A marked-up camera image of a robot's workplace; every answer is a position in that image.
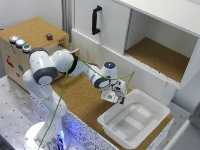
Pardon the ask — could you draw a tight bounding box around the green button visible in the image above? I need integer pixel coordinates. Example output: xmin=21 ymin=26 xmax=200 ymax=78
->
xmin=21 ymin=43 xmax=33 ymax=54

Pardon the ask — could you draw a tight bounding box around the purple block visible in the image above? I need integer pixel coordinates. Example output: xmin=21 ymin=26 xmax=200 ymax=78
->
xmin=45 ymin=33 xmax=54 ymax=42

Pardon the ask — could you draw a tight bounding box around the black door handle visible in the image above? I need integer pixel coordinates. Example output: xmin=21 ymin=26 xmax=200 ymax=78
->
xmin=91 ymin=5 xmax=103 ymax=36

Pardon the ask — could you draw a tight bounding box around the green cable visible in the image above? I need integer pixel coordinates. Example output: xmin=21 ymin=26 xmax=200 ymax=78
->
xmin=37 ymin=58 xmax=137 ymax=150

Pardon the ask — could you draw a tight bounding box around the white cabinet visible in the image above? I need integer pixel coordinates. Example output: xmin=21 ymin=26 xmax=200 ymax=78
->
xmin=70 ymin=0 xmax=200 ymax=108

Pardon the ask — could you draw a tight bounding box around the white plastic box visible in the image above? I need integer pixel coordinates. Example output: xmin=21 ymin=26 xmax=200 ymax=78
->
xmin=96 ymin=88 xmax=172 ymax=150

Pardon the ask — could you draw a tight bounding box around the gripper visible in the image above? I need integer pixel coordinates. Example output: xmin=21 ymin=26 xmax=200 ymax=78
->
xmin=100 ymin=83 xmax=127 ymax=105

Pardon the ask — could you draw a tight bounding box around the wooden drawer box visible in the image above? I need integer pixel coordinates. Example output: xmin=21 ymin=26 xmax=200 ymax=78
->
xmin=0 ymin=16 xmax=71 ymax=92

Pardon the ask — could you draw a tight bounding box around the red button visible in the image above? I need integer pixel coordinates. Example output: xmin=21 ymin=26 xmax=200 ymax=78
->
xmin=9 ymin=34 xmax=20 ymax=45

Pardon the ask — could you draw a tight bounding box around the blue button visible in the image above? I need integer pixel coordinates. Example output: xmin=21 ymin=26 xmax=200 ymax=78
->
xmin=15 ymin=38 xmax=27 ymax=48

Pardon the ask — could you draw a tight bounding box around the white sliding door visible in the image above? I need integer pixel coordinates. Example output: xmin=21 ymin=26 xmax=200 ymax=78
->
xmin=73 ymin=0 xmax=132 ymax=56

